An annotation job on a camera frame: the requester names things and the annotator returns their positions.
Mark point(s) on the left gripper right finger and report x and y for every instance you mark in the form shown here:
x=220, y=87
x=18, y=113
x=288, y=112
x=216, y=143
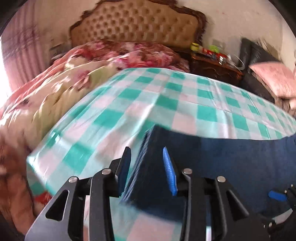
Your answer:
x=213, y=209

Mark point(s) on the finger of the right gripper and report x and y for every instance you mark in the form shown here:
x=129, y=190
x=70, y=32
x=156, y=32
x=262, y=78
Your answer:
x=286, y=227
x=287, y=196

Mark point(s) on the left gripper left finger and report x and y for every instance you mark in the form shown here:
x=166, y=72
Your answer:
x=62, y=217

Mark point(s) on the dark blue denim pants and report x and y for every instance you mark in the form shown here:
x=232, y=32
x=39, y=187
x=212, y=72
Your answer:
x=253, y=167

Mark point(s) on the teal checkered bed sheet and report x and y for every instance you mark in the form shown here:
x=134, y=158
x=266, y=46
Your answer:
x=117, y=114

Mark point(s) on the beige patterned blanket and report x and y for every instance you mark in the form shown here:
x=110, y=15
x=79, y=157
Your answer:
x=288, y=105

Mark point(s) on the pink satin pillow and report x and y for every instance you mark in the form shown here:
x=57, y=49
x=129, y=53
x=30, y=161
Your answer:
x=277, y=77

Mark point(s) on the pink floral quilt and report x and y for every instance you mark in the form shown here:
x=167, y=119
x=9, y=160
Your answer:
x=33, y=109

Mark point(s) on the black leather armchair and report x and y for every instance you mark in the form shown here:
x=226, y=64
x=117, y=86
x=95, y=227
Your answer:
x=251, y=53

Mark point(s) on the dark wooden nightstand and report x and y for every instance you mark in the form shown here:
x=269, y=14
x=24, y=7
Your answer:
x=207, y=67

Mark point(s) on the pink curtain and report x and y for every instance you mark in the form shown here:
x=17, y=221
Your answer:
x=21, y=47

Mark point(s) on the yellow green jar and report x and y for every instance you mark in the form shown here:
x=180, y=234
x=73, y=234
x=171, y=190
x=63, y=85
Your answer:
x=195, y=47

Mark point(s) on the red tin can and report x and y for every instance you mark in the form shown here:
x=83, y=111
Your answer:
x=211, y=53

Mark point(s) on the tufted tan leather headboard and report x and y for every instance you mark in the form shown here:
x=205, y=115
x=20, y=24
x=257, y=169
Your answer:
x=162, y=22

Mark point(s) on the white wall socket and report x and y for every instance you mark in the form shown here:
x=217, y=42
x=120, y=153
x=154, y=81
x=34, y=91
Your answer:
x=219, y=44

